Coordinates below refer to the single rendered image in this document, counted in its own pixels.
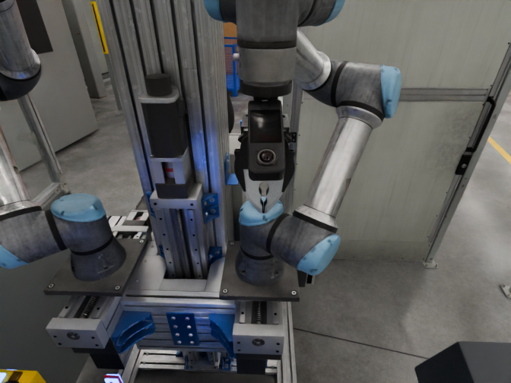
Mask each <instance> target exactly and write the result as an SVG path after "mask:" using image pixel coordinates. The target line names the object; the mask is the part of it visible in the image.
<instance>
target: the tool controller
mask: <svg viewBox="0 0 511 383"><path fill-rule="evenodd" d="M414 370H415V372H416V376H417V380H418V383H511V343H504V342H481V341H458V342H456V343H454V344H453V345H451V346H450V347H447V348H446V349H444V350H443V351H441V352H439V353H438V354H436V355H435V356H432V357H431V358H429V359H428V360H426V361H424V362H422V363H421V364H420V365H418V366H416V367H415V368H414Z"/></svg>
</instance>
